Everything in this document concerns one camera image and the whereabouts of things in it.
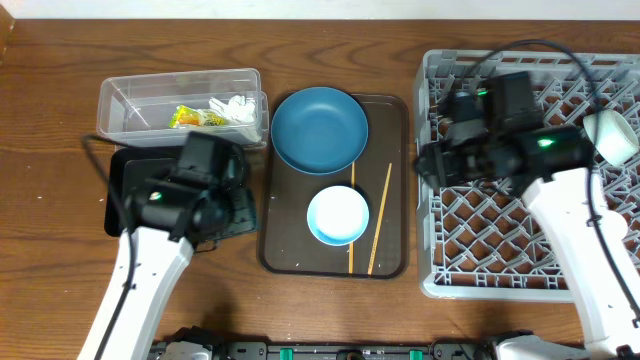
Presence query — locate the clear plastic waste bin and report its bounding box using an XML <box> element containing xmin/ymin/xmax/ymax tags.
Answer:
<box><xmin>97</xmin><ymin>68</ymin><xmax>269</xmax><ymax>148</ymax></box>

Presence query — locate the light blue rice bowl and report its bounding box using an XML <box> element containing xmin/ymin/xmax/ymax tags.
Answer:
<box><xmin>306</xmin><ymin>185</ymin><xmax>370</xmax><ymax>247</ymax></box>

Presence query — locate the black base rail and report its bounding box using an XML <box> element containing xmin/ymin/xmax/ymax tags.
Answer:
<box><xmin>147</xmin><ymin>327</ymin><xmax>496</xmax><ymax>360</ymax></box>

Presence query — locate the yellow green snack wrapper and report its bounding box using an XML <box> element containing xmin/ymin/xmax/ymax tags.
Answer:
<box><xmin>168</xmin><ymin>105</ymin><xmax>227</xmax><ymax>128</ymax></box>

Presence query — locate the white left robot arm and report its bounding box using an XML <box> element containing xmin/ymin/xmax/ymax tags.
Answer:
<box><xmin>79</xmin><ymin>169</ymin><xmax>257</xmax><ymax>359</ymax></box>

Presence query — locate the white paper napkin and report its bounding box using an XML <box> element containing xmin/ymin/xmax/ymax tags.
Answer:
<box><xmin>209</xmin><ymin>95</ymin><xmax>256</xmax><ymax>125</ymax></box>

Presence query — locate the dark blue plate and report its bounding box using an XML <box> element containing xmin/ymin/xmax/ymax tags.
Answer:
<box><xmin>271</xmin><ymin>87</ymin><xmax>369</xmax><ymax>175</ymax></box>

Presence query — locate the dark brown serving tray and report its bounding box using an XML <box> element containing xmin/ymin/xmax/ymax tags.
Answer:
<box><xmin>257</xmin><ymin>94</ymin><xmax>409</xmax><ymax>280</ymax></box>

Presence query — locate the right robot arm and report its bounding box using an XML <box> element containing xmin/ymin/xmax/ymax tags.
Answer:
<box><xmin>414</xmin><ymin>89</ymin><xmax>639</xmax><ymax>359</ymax></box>

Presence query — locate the black plastic tray bin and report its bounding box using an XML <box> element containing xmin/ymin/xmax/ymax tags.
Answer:
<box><xmin>103</xmin><ymin>143</ymin><xmax>247</xmax><ymax>237</ymax></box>

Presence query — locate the mint green bowl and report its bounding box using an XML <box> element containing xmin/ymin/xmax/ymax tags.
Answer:
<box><xmin>583</xmin><ymin>109</ymin><xmax>639</xmax><ymax>166</ymax></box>

